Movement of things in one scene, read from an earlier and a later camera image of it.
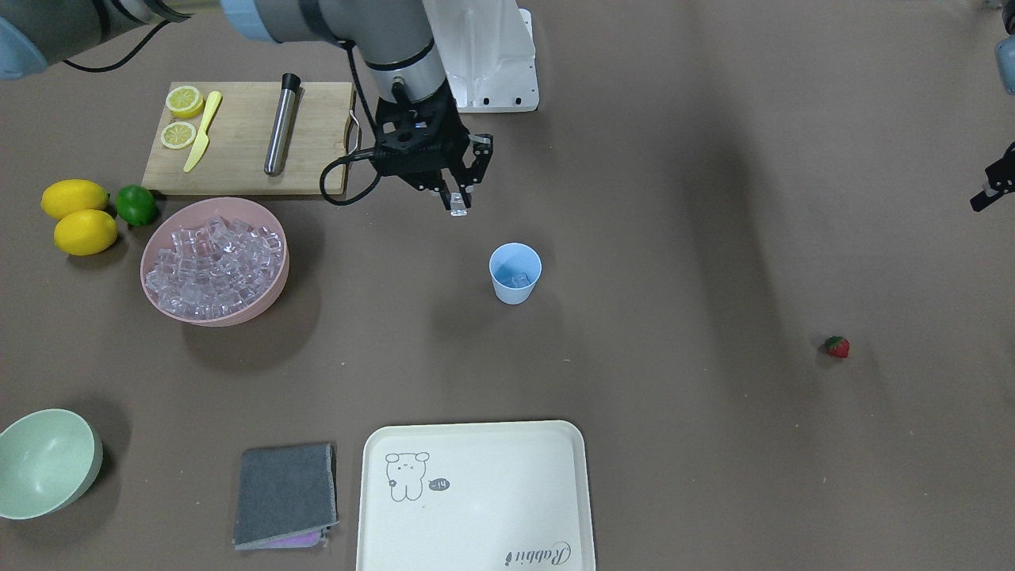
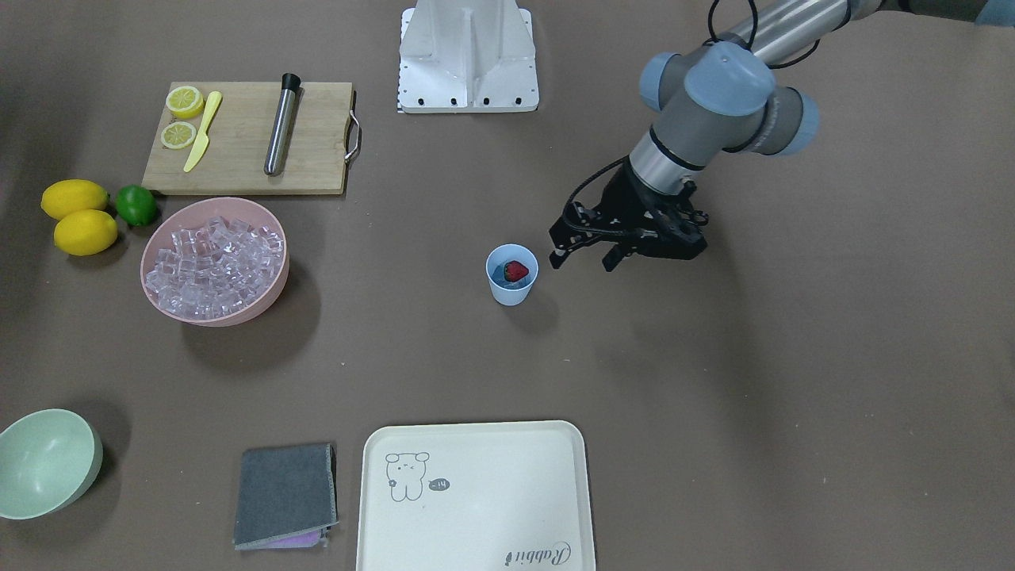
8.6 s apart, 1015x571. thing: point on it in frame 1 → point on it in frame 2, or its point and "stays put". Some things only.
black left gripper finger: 1001,175 → 565,240
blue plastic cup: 515,268 stays put
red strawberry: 837,346 → 514,271
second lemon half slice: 178,135 stays put
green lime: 136,205 stays put
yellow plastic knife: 204,138 stays put
